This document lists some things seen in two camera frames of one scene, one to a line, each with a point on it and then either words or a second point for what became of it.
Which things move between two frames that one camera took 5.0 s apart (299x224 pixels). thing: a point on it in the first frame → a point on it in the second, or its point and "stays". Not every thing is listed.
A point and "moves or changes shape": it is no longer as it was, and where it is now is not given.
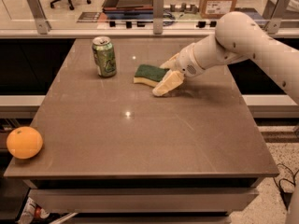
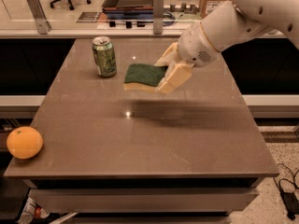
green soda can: [104, 56] stays
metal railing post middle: [158, 11] stays
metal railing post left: [41, 23] stays
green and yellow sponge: [149, 74] moves or changes shape
